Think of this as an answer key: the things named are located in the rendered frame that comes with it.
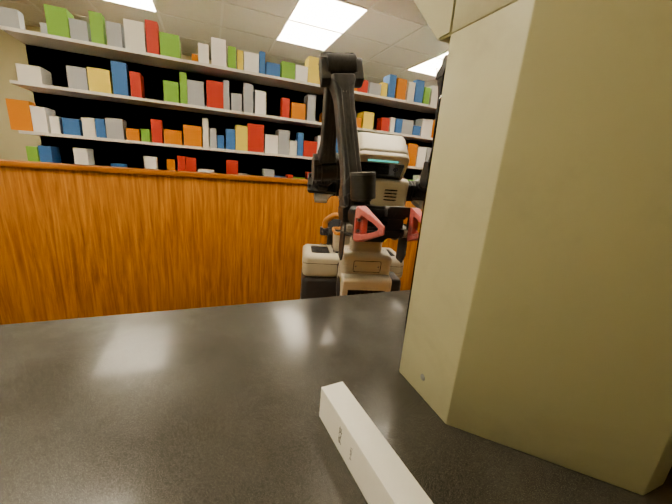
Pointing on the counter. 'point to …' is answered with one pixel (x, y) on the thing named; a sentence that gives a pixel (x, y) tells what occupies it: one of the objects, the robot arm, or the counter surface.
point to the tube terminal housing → (552, 236)
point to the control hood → (438, 16)
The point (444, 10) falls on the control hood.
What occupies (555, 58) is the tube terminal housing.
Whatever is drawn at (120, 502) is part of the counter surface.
